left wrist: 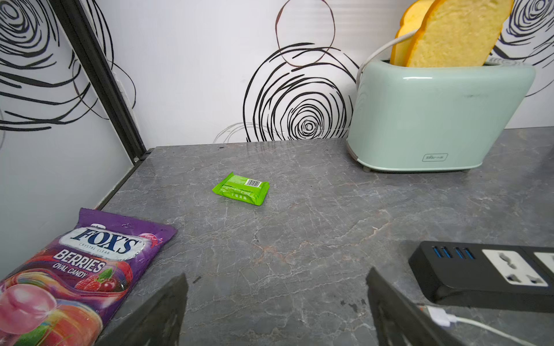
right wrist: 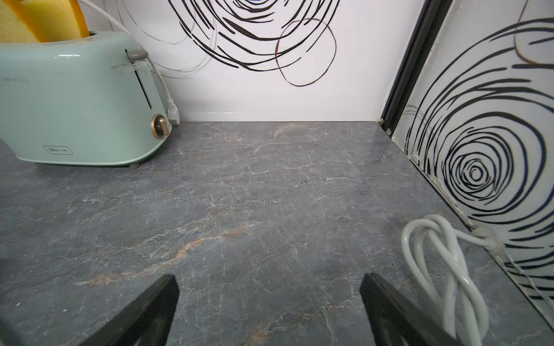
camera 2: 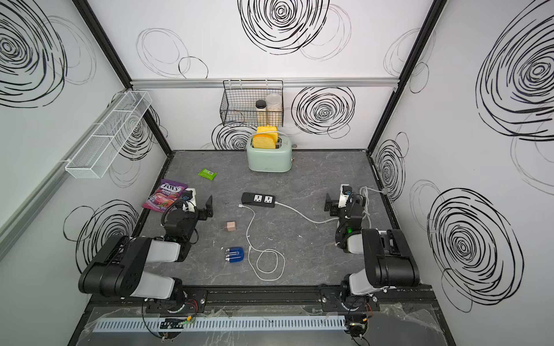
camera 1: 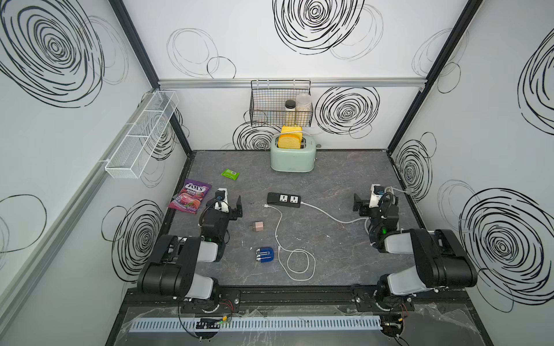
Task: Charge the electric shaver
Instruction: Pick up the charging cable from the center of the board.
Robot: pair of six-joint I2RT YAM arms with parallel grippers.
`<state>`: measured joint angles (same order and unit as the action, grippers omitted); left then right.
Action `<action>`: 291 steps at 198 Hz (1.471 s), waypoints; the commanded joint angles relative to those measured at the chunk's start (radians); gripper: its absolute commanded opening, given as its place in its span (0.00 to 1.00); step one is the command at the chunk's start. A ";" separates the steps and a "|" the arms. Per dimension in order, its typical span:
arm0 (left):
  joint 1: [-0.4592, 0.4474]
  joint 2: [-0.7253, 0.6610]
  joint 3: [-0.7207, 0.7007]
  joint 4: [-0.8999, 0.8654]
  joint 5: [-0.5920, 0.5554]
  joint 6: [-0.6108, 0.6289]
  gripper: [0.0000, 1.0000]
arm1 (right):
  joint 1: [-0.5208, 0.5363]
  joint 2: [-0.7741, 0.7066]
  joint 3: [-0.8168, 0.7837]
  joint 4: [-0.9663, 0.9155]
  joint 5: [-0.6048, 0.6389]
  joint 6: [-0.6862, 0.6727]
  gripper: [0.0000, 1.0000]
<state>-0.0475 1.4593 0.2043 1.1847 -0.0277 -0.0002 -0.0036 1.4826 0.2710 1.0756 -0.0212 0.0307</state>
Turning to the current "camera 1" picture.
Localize grey slotted cable duct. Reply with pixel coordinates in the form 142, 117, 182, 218
128, 316, 382, 332

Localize white lid plastic jar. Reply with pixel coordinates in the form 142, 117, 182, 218
295, 93, 313, 127

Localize purple candy bag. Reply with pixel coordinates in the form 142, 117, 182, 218
168, 179, 212, 214

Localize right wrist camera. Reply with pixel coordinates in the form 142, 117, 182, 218
369, 184, 386, 208

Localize black lid spice jar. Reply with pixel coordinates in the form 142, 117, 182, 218
284, 99, 296, 127

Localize white usb cable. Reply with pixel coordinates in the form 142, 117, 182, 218
263, 204, 317, 283

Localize white wire shelf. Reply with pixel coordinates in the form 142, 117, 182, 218
105, 90, 179, 180

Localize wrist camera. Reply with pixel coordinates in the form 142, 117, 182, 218
214, 187, 229, 213
369, 184, 386, 208

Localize black wire basket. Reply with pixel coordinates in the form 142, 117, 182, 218
248, 79, 312, 127

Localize pink usb charger adapter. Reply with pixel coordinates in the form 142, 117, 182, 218
252, 221, 264, 232

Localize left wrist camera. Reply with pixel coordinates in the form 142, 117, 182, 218
214, 187, 229, 213

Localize yellow sponge toast back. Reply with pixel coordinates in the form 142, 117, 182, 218
281, 126, 302, 135

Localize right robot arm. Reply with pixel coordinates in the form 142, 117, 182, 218
353, 192, 478, 309

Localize yellow sponge toast front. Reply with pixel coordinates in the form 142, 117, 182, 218
277, 133, 303, 149

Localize green candy packet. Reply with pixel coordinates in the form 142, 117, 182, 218
222, 169, 239, 181

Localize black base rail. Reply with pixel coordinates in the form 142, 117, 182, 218
120, 285, 470, 314

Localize yellow sponge toast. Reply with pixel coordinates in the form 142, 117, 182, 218
281, 126, 302, 135
277, 133, 303, 149

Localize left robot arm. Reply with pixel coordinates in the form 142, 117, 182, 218
136, 191, 243, 304

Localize black power strip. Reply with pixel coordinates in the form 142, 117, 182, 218
266, 192, 301, 208

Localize mint green toaster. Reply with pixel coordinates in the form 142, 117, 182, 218
270, 131, 317, 173

